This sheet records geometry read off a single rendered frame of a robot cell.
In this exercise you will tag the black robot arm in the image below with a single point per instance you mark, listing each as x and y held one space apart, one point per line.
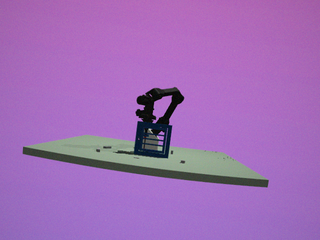
157 94

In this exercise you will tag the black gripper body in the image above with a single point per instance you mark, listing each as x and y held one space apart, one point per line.
148 113

